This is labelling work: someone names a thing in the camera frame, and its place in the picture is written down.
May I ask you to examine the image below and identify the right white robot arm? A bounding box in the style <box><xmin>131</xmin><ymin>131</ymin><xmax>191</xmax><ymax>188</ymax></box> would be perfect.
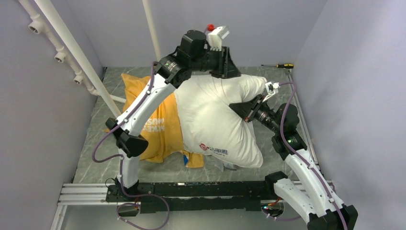
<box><xmin>229</xmin><ymin>95</ymin><xmax>358</xmax><ymax>230</ymax></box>

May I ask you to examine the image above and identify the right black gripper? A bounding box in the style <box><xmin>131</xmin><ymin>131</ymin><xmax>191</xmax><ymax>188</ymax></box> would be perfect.
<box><xmin>229</xmin><ymin>94</ymin><xmax>282</xmax><ymax>135</ymax></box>

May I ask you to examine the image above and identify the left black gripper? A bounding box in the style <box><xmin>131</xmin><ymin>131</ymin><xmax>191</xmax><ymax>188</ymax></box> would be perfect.
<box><xmin>190</xmin><ymin>45</ymin><xmax>240</xmax><ymax>79</ymax></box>

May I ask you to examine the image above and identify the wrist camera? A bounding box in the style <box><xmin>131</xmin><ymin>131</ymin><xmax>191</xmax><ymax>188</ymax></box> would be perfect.
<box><xmin>262</xmin><ymin>81</ymin><xmax>280</xmax><ymax>102</ymax></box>
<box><xmin>206</xmin><ymin>24</ymin><xmax>230</xmax><ymax>51</ymax></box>

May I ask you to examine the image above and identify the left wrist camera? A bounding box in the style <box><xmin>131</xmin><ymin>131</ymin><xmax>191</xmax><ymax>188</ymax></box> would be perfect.
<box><xmin>206</xmin><ymin>24</ymin><xmax>230</xmax><ymax>51</ymax></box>

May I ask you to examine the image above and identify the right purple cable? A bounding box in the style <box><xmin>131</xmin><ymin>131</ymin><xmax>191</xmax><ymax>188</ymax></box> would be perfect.
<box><xmin>261</xmin><ymin>81</ymin><xmax>350</xmax><ymax>230</ymax></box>

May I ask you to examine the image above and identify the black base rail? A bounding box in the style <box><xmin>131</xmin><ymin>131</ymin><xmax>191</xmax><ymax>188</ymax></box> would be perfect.
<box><xmin>105</xmin><ymin>181</ymin><xmax>285</xmax><ymax>216</ymax></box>

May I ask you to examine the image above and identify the yellow and blue pillowcase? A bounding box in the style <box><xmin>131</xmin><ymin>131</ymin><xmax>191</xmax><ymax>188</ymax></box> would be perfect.
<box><xmin>121</xmin><ymin>73</ymin><xmax>204</xmax><ymax>168</ymax></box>

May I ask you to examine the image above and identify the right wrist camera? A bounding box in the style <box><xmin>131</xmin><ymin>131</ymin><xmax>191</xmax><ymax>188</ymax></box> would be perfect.
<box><xmin>262</xmin><ymin>81</ymin><xmax>280</xmax><ymax>102</ymax></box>

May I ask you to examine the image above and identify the white pvc pipe rack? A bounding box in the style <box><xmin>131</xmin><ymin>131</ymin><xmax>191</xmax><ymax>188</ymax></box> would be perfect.
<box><xmin>18</xmin><ymin>0</ymin><xmax>162</xmax><ymax>119</ymax></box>

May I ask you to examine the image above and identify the right yellow handled screwdriver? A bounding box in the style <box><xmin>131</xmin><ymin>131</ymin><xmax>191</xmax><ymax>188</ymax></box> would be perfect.
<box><xmin>261</xmin><ymin>63</ymin><xmax>294</xmax><ymax>69</ymax></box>

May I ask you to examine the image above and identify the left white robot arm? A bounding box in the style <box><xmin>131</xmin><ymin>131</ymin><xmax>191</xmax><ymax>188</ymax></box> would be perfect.
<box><xmin>106</xmin><ymin>26</ymin><xmax>241</xmax><ymax>201</ymax></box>

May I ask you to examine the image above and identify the white pillow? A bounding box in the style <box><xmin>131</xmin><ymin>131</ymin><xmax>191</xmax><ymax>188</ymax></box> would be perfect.
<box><xmin>174</xmin><ymin>74</ymin><xmax>267</xmax><ymax>168</ymax></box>

